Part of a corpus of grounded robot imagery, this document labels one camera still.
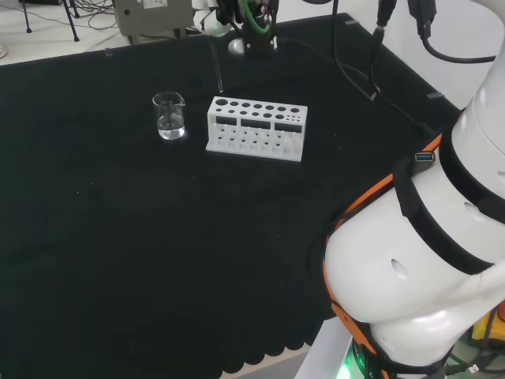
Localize black tripod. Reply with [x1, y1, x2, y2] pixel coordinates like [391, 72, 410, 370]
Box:
[18, 0, 81, 43]

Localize black cable with plug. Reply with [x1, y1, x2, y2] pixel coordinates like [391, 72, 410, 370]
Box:
[368, 0, 398, 104]

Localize grey control box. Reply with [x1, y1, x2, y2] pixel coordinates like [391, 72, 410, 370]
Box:
[111, 0, 195, 43]

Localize yellow stop button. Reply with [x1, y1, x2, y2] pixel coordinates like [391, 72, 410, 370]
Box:
[469, 306, 505, 348]

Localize thick black looped cable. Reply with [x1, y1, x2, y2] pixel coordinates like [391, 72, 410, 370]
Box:
[407, 0, 497, 65]

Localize black floor cables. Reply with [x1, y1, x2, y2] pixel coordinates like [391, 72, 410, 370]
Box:
[21, 0, 116, 32]

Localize clear glass rod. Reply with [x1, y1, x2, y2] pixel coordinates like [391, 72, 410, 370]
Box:
[208, 39, 225, 93]

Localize thin black cable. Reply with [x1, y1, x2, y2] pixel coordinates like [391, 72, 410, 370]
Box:
[332, 0, 435, 133]

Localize clear glass beaker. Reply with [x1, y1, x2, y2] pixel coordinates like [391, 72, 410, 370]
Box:
[151, 91, 187, 141]

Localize black bench cloth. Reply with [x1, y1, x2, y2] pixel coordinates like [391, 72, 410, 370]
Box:
[0, 12, 462, 379]

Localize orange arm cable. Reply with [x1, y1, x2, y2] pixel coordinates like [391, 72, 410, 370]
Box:
[322, 133, 443, 358]

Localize white test tube rack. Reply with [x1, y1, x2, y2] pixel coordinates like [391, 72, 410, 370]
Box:
[204, 96, 308, 164]

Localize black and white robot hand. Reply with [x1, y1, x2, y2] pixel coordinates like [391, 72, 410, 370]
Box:
[192, 0, 282, 57]

